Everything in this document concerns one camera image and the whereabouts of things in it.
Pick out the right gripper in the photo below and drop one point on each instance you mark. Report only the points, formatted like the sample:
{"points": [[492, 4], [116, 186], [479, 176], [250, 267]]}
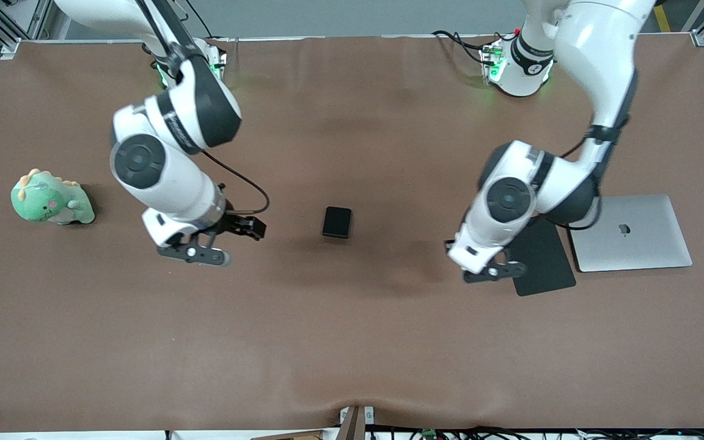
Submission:
{"points": [[236, 224]]}

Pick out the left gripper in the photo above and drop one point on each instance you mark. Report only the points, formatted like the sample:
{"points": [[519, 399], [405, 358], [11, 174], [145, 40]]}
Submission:
{"points": [[449, 242]]}

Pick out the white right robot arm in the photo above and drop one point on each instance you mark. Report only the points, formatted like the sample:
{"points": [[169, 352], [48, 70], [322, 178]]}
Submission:
{"points": [[162, 159]]}

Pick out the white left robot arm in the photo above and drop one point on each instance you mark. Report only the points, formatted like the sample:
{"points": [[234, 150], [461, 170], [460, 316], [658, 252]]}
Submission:
{"points": [[596, 55]]}

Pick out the black mouse pad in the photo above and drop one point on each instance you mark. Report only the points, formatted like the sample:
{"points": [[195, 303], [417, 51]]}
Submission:
{"points": [[544, 263]]}

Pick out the black phone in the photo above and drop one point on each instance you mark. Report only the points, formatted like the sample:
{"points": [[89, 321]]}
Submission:
{"points": [[337, 222]]}

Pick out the brown table cover mat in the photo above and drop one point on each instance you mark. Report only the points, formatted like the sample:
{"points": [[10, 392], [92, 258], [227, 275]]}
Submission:
{"points": [[352, 336]]}

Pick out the silver laptop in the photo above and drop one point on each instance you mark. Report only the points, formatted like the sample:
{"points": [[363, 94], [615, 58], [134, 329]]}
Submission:
{"points": [[639, 235]]}

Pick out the green dinosaur plush toy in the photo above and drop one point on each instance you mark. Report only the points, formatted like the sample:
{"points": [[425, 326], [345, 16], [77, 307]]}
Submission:
{"points": [[49, 198]]}

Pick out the front camera mount bracket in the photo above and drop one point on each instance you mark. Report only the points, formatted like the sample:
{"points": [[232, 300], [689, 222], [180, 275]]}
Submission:
{"points": [[355, 423]]}

